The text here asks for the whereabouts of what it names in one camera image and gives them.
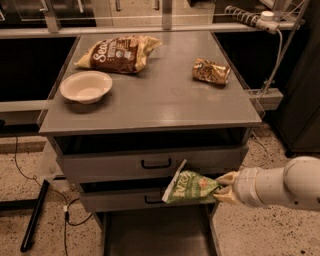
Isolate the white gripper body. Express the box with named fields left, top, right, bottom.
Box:
left=233, top=167, right=265, bottom=207

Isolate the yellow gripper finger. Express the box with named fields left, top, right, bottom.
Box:
left=216, top=171, right=239, bottom=186
left=213, top=186, right=240, bottom=204

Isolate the green jalapeno chip bag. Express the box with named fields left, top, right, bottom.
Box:
left=162, top=159, right=222, bottom=204

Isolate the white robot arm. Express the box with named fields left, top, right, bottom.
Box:
left=213, top=156, right=320, bottom=211

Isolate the top grey drawer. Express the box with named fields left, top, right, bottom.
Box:
left=57, top=128, right=248, bottom=183

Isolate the grey drawer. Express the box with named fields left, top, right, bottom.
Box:
left=78, top=173, right=232, bottom=214
left=101, top=205, right=221, bottom=256
left=57, top=128, right=248, bottom=183

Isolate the bottom grey drawer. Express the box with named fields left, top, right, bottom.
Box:
left=101, top=205, right=221, bottom=256

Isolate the grey drawer cabinet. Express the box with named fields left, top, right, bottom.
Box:
left=37, top=30, right=263, bottom=256

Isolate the small gold snack bag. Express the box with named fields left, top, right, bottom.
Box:
left=192, top=58, right=231, bottom=85

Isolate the middle grey drawer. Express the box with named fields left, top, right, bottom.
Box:
left=78, top=173, right=232, bottom=214

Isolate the brown yellow chip bag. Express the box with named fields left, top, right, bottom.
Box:
left=75, top=35, right=162, bottom=74

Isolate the white power strip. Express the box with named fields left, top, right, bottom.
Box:
left=224, top=5, right=279, bottom=34

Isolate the white paper bowl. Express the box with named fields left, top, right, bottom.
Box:
left=60, top=71, right=113, bottom=104

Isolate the black metal floor bar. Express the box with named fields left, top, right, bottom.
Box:
left=20, top=180, right=49, bottom=253

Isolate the black top drawer handle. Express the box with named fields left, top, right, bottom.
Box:
left=140, top=158, right=172, bottom=169

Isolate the black drawer handle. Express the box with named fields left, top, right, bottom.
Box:
left=144, top=196, right=165, bottom=204
left=140, top=158, right=172, bottom=169

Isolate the black middle drawer handle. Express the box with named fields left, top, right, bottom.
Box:
left=144, top=196, right=165, bottom=204

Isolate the black floor cable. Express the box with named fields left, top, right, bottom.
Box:
left=9, top=131, right=93, bottom=256

